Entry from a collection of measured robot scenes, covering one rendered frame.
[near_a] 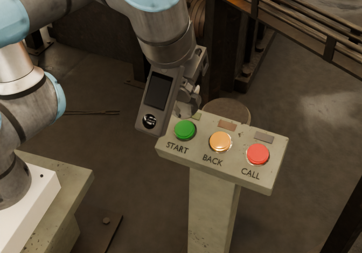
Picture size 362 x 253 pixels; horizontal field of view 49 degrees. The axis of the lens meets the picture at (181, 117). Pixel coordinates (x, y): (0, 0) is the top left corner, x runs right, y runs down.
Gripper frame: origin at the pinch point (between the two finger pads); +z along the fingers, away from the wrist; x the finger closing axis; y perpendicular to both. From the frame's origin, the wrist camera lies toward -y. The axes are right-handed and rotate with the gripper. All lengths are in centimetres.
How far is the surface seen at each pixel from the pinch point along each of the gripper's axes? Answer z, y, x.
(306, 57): 104, 93, -12
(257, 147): 5.1, 1.1, -14.5
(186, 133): 5.1, -0.9, -0.7
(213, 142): 5.1, -0.8, -6.3
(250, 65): 88, 70, 9
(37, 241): 26.9, -31.1, 28.5
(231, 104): 20.3, 15.4, -3.7
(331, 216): 75, 13, -38
